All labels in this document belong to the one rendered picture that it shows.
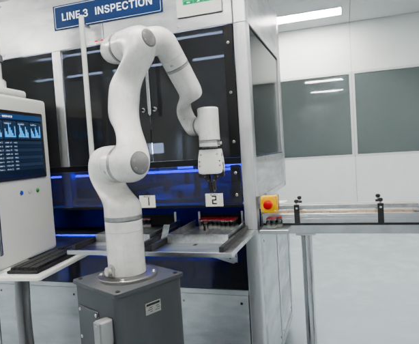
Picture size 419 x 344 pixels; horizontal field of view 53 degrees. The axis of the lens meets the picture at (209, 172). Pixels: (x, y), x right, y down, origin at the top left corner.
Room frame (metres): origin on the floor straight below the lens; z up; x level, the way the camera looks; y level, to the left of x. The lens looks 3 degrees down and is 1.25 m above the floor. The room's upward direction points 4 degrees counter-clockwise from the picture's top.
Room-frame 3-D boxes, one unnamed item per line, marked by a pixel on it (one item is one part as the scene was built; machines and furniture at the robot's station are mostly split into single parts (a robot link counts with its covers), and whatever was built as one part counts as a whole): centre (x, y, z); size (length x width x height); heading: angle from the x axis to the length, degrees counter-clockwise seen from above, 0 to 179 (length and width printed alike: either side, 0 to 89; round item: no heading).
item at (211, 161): (1.65, -0.01, 1.21); 0.10 x 0.08 x 0.11; 73
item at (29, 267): (1.83, 0.73, 0.82); 0.40 x 0.14 x 0.02; 168
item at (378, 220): (1.89, -0.58, 0.92); 0.69 x 0.16 x 0.16; 72
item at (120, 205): (1.35, 0.31, 1.16); 0.19 x 0.12 x 0.24; 48
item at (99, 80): (2.08, 0.49, 1.51); 0.47 x 0.01 x 0.59; 72
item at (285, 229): (1.88, -0.29, 0.87); 0.14 x 0.13 x 0.02; 162
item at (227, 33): (1.87, -0.12, 1.40); 0.04 x 0.01 x 0.80; 72
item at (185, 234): (1.81, 0.01, 0.90); 0.34 x 0.26 x 0.04; 162
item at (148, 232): (1.92, 0.34, 0.90); 0.34 x 0.26 x 0.04; 162
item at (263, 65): (2.31, -0.34, 1.51); 0.85 x 0.01 x 0.59; 162
